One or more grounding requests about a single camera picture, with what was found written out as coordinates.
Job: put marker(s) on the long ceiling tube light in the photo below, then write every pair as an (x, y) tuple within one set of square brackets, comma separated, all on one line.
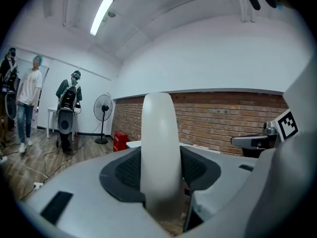
[(101, 15)]

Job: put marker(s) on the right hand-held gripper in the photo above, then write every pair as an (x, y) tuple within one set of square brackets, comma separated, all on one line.
[(287, 125)]

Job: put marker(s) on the black standing fan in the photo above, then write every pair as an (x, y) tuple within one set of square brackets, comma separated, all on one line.
[(102, 106)]

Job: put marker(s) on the white ceiling pipe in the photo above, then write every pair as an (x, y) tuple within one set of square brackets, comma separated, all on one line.
[(247, 6)]

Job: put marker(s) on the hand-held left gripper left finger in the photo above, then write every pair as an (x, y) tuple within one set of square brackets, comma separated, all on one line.
[(81, 197)]

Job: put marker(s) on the small white table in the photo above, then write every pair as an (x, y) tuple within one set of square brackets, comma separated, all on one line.
[(52, 110)]

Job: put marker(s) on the round ceiling smoke detector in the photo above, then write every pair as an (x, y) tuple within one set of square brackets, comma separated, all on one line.
[(111, 14)]

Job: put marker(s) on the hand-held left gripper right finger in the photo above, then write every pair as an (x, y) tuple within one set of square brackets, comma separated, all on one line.
[(223, 167)]

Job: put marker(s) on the red cardboard box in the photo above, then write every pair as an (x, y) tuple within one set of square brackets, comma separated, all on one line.
[(120, 140)]

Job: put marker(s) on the white power strip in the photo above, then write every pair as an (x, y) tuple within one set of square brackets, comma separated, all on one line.
[(37, 185)]

